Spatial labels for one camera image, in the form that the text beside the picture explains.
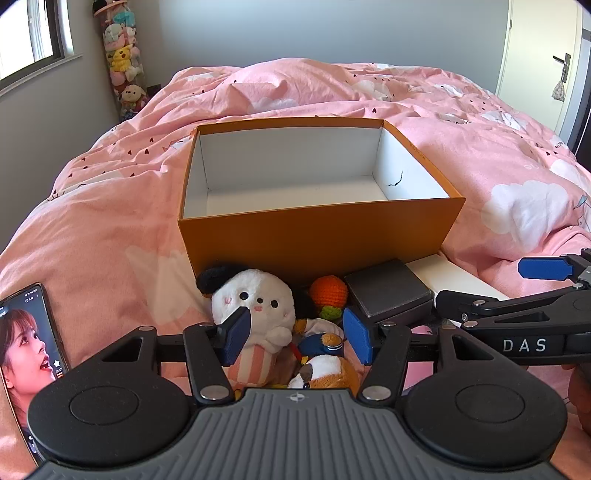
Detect dark grey box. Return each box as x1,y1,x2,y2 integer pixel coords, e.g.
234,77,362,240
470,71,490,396
344,258,435,330

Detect pink printed blanket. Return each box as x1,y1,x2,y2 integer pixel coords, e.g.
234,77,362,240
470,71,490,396
0,58,591,480

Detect window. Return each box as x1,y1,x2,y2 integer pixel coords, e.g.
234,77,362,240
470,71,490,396
0,0,84,90

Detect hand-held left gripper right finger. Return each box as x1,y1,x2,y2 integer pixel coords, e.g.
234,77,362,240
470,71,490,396
342,307,492,402

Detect white glasses case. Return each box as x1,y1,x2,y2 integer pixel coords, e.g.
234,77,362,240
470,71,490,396
404,251,509,305

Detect white door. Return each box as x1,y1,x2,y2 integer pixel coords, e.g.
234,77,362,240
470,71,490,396
499,0,591,134

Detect smartphone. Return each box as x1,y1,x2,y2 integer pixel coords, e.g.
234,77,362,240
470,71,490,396
0,282,70,467

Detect brown and white plush toy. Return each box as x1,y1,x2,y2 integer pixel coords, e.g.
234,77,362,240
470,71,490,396
288,353,361,398

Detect orange cardboard box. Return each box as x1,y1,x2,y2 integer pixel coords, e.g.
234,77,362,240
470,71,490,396
178,117,465,289

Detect white plush toy black ears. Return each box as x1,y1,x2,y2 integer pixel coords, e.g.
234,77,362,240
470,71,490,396
196,263,298,388

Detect sailor duck plush toy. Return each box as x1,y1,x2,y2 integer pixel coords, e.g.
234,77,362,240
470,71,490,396
293,316,345,358

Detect clear tube of plush toys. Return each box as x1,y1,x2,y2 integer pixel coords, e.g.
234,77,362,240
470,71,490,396
92,0,151,123

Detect orange crochet carrot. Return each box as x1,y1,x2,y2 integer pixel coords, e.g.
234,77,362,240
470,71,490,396
308,274,349,321

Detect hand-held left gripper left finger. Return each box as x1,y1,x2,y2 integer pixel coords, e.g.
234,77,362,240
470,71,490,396
97,307,252,402

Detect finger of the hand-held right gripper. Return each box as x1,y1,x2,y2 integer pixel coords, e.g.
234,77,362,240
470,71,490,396
435,287,591,329
518,249,591,291

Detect black door handle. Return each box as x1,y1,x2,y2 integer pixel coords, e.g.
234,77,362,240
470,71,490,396
553,53,572,84

